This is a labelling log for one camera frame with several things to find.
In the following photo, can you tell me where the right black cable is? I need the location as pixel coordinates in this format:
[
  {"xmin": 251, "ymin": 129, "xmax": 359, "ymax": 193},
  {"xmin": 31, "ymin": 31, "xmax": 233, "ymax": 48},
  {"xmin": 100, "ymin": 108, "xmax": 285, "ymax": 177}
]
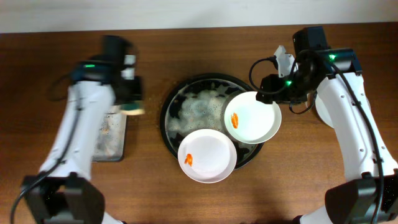
[{"xmin": 248, "ymin": 55, "xmax": 318, "ymax": 115}]

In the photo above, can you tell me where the rectangular black soap tray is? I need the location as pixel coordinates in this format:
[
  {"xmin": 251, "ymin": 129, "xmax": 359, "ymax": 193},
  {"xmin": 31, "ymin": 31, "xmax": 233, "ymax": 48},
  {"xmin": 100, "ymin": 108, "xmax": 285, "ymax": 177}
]
[{"xmin": 92, "ymin": 105, "xmax": 127, "ymax": 162}]

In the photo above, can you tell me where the left black cable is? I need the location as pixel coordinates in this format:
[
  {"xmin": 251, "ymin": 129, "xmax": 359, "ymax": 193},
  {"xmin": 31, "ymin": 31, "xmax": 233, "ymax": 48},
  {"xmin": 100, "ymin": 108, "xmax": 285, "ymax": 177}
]
[{"xmin": 9, "ymin": 99, "xmax": 81, "ymax": 224}]

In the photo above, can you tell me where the pinkish white plate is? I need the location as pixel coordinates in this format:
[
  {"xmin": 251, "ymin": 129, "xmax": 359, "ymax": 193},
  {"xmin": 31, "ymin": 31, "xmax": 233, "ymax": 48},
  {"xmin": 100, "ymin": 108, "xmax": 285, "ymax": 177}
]
[{"xmin": 177, "ymin": 129, "xmax": 237, "ymax": 184}]

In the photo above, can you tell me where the round black tray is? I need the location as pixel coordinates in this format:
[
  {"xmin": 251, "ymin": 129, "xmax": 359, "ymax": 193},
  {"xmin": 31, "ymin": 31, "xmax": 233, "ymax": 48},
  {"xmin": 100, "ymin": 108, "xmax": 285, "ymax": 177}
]
[{"xmin": 159, "ymin": 73, "xmax": 263, "ymax": 169}]

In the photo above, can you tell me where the black cable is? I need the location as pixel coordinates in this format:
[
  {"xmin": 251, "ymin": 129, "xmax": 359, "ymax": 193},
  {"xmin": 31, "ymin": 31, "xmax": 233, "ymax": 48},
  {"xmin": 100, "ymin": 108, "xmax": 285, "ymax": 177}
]
[
  {"xmin": 9, "ymin": 99, "xmax": 81, "ymax": 224},
  {"xmin": 248, "ymin": 55, "xmax": 318, "ymax": 115}
]

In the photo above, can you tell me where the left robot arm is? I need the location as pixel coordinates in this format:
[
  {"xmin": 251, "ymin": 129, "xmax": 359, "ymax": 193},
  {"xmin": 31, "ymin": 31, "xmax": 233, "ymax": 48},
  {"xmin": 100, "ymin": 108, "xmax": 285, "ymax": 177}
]
[{"xmin": 9, "ymin": 35, "xmax": 144, "ymax": 223}]

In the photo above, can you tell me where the green yellow sponge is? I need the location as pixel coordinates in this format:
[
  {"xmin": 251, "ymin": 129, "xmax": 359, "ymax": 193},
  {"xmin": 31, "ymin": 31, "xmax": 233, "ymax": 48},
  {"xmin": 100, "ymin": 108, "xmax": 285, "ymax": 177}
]
[{"xmin": 120, "ymin": 101, "xmax": 145, "ymax": 116}]

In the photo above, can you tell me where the grey-blue plate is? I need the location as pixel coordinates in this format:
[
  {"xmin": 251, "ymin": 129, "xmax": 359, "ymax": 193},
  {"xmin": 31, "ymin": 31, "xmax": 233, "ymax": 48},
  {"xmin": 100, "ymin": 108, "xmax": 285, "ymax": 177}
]
[{"xmin": 315, "ymin": 96, "xmax": 333, "ymax": 128}]

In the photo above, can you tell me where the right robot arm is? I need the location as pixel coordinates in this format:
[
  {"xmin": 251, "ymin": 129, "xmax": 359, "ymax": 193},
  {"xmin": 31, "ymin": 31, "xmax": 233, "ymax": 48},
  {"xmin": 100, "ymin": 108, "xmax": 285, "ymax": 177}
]
[{"xmin": 256, "ymin": 26, "xmax": 397, "ymax": 223}]

